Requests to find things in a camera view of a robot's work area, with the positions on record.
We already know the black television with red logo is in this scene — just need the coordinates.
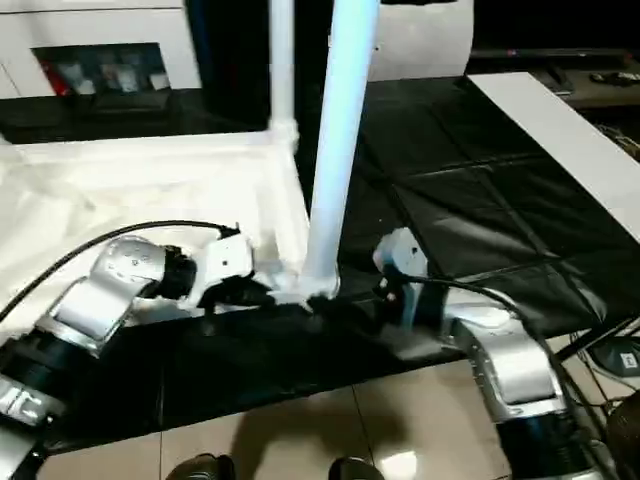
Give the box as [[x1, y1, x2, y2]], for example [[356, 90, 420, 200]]
[[471, 46, 640, 62]]

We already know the black robot left foot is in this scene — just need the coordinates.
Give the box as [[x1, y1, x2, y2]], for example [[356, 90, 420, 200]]
[[166, 451, 237, 480]]

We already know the white flat board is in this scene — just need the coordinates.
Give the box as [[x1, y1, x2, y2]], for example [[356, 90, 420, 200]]
[[466, 71, 640, 247]]

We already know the dark brown textured stool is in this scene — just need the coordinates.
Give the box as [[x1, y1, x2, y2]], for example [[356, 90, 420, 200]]
[[606, 398, 640, 452]]

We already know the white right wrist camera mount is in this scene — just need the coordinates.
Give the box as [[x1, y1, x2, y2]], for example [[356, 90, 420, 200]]
[[371, 226, 432, 335]]

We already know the black sofa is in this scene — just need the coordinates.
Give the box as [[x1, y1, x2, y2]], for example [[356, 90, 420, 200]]
[[192, 0, 640, 136]]

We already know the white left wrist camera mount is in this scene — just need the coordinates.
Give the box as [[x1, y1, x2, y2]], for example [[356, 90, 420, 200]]
[[186, 233, 257, 310]]

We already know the black remote control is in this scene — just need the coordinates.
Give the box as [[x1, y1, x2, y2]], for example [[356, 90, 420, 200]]
[[588, 71, 640, 85]]

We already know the grey cushion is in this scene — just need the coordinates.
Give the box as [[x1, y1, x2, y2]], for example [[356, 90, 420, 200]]
[[368, 0, 475, 85]]

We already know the black wifi router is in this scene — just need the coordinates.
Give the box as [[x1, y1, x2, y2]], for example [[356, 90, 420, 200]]
[[586, 338, 640, 377]]

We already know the black floor stand foot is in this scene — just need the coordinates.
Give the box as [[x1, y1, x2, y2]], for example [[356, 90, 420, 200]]
[[553, 318, 640, 362]]

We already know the white plastic table top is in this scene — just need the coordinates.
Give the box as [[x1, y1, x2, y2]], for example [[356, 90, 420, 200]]
[[0, 126, 342, 342]]

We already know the red packet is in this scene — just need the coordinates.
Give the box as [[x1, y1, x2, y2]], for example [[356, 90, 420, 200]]
[[41, 61, 67, 97]]

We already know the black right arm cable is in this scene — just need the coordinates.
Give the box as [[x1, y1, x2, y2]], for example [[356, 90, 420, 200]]
[[398, 271, 622, 480]]

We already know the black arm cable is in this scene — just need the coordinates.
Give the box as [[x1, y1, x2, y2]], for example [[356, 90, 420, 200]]
[[0, 218, 242, 322], [398, 271, 622, 480]]

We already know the black robot right foot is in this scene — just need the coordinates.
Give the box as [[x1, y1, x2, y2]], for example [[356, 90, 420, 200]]
[[328, 454, 380, 480]]

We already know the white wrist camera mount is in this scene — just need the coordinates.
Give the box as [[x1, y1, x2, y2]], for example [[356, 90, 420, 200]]
[[186, 233, 257, 310], [371, 226, 432, 335]]

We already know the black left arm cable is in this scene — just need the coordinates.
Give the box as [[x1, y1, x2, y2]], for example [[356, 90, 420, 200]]
[[0, 218, 242, 322]]

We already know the black robot foot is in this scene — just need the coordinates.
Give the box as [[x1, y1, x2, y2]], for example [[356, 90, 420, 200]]
[[166, 451, 237, 480], [328, 454, 380, 480]]

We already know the white sideboard cabinet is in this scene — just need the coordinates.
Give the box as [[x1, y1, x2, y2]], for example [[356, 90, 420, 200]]
[[0, 0, 202, 102]]

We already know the dark low tv bench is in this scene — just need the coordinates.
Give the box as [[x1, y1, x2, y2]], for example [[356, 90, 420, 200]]
[[474, 54, 640, 121]]

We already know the black work mat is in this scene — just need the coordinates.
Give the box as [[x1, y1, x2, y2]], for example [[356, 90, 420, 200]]
[[0, 73, 640, 451]]

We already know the white plastic table leg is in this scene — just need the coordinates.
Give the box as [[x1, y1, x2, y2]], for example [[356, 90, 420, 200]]
[[298, 0, 382, 302], [266, 0, 302, 147]]

